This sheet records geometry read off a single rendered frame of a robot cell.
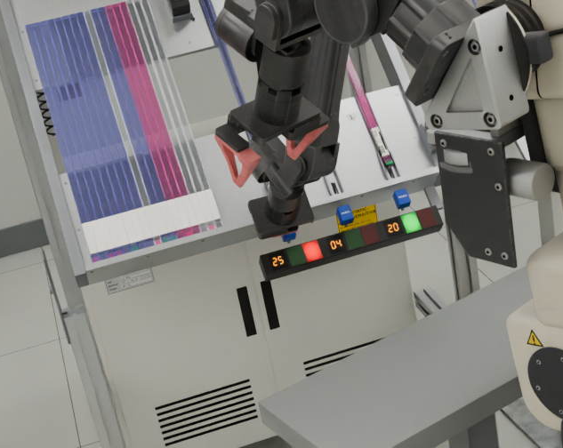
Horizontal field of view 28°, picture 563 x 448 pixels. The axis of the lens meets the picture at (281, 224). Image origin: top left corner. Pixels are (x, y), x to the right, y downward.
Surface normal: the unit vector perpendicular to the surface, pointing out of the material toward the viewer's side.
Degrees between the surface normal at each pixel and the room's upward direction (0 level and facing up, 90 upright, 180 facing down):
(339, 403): 0
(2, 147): 90
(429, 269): 0
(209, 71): 90
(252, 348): 90
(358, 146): 45
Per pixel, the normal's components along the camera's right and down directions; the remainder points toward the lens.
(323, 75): -0.57, 0.21
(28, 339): -0.18, -0.90
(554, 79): -0.73, 0.40
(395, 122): 0.06, -0.39
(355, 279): 0.26, 0.35
